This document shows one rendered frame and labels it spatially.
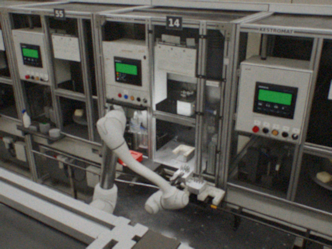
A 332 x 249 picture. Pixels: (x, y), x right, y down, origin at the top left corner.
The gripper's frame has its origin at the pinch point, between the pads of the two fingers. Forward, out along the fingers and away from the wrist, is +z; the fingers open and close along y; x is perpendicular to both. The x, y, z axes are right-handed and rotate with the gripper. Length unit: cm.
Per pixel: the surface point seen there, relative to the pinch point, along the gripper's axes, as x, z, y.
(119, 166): 152, 113, -99
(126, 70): 56, 16, 67
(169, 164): 20.5, 19.3, -5.7
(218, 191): -25.1, 10.5, -9.2
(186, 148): 16.1, 38.6, 0.7
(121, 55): 62, 19, 78
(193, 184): -9.2, 2.4, -3.5
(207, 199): -20.4, 2.5, -12.7
